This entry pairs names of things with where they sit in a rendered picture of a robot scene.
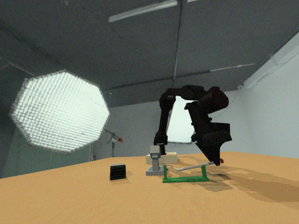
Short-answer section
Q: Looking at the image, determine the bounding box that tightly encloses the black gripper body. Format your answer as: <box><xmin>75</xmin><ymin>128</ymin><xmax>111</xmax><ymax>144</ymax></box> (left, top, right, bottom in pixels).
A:
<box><xmin>191</xmin><ymin>115</ymin><xmax>232</xmax><ymax>146</ymax></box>

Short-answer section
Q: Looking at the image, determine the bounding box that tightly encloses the green u-shaped stand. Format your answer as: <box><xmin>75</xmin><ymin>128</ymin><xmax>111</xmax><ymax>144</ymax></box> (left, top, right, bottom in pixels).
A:
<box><xmin>163</xmin><ymin>165</ymin><xmax>210</xmax><ymax>183</ymax></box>

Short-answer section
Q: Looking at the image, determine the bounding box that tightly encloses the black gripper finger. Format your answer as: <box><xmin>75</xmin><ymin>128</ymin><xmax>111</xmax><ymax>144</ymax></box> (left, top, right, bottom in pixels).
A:
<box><xmin>202</xmin><ymin>143</ymin><xmax>224</xmax><ymax>166</ymax></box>
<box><xmin>195</xmin><ymin>142</ymin><xmax>213</xmax><ymax>162</ymax></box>

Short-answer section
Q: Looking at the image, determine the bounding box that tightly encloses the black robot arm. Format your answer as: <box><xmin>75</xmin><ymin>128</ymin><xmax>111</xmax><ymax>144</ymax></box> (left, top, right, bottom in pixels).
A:
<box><xmin>154</xmin><ymin>85</ymin><xmax>230</xmax><ymax>155</ymax></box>

